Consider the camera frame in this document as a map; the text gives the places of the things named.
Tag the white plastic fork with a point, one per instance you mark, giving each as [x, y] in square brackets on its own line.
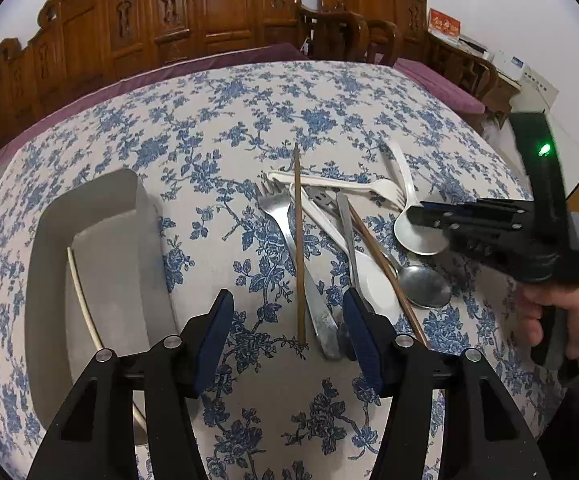
[334, 183]

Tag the wooden armchair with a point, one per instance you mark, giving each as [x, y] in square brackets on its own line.
[339, 35]

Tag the short purple seat cushion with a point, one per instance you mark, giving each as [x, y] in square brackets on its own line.
[434, 80]

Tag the blue floral tablecloth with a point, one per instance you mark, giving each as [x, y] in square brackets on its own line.
[269, 110]

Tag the white appliance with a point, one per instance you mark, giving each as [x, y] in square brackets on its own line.
[537, 89]

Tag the large white spoon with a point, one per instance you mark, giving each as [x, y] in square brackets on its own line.
[377, 285]

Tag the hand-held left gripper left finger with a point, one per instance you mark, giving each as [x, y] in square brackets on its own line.
[217, 340]

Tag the white flat box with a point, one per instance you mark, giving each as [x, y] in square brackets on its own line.
[474, 46]

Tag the white chopstick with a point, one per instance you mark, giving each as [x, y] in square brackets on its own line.
[81, 300]

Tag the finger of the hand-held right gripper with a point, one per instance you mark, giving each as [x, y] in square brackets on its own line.
[434, 219]
[474, 206]

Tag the large metal fork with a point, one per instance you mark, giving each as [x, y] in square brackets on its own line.
[314, 310]

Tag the brown wooden chopstick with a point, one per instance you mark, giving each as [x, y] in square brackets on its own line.
[298, 240]
[384, 265]

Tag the small white plastic spoon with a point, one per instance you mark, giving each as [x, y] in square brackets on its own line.
[404, 180]

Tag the red box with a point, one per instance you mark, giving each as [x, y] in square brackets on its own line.
[444, 24]

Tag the grey rectangular tray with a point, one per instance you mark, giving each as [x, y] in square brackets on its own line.
[109, 270]

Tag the long carved wooden sofa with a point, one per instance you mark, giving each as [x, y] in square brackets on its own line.
[219, 5]

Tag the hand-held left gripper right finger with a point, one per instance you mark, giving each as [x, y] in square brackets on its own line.
[364, 345]

